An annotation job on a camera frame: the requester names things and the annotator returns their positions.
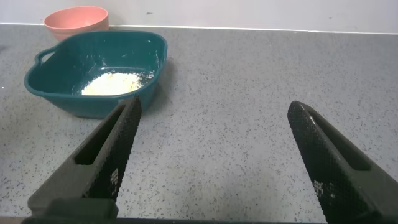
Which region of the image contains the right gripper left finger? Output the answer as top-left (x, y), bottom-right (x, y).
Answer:
top-left (27, 95), bottom-right (142, 218)

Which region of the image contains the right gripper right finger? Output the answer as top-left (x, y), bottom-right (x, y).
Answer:
top-left (287, 100), bottom-right (398, 224)

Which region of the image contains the white powder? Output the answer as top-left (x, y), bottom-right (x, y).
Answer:
top-left (81, 72), bottom-right (146, 96)

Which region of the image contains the teal plastic tray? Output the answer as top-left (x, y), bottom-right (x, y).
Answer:
top-left (24, 30), bottom-right (169, 119)

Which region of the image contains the pink bowl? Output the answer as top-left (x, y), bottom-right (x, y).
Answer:
top-left (43, 6), bottom-right (110, 42)

